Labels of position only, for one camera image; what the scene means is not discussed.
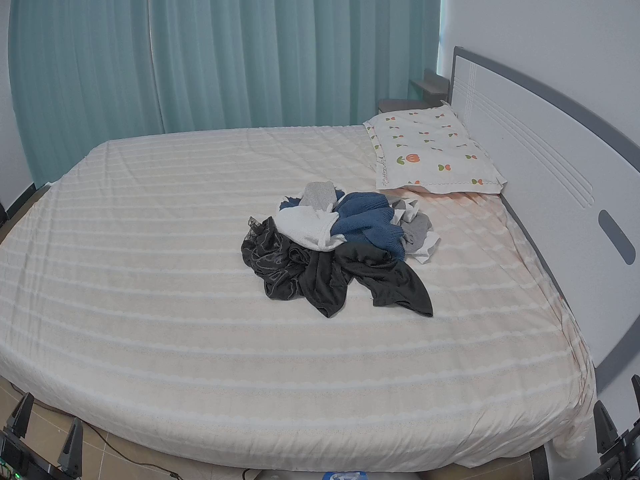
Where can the grey bedside table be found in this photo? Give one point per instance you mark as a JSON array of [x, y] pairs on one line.
[[425, 93]]

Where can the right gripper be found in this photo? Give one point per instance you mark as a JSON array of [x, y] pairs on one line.
[[620, 460]]

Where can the pile of clothes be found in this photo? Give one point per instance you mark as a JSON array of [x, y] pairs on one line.
[[365, 218]]

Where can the white printed pillow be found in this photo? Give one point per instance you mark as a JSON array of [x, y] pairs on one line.
[[430, 148]]

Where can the bed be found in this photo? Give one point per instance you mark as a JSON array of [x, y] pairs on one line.
[[200, 318]]

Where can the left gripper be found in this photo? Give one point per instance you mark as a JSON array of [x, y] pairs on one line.
[[22, 460]]

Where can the black T-shirt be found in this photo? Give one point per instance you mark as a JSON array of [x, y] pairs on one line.
[[365, 273]]

